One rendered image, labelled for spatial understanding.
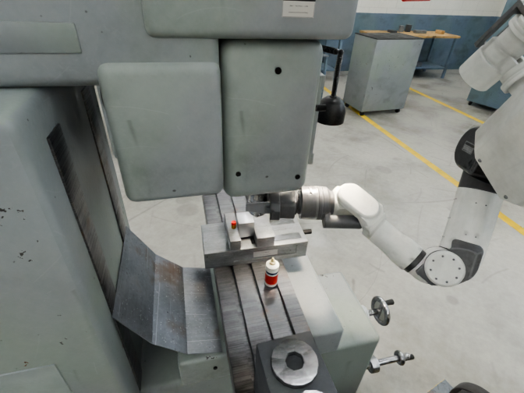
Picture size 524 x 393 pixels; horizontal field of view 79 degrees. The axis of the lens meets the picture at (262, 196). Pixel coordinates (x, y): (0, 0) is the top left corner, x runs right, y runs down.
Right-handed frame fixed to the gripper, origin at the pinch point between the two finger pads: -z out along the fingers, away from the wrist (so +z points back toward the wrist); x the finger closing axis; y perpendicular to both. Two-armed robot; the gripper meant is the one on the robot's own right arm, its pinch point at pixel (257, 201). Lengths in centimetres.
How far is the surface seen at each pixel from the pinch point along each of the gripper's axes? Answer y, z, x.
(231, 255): 26.6, -7.9, -6.9
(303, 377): 11.9, 9.2, 38.3
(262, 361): 13.1, 1.6, 34.9
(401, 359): 72, 58, 1
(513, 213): 126, 240, -170
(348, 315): 52, 34, -3
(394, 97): 98, 210, -429
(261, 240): 21.7, 1.6, -9.0
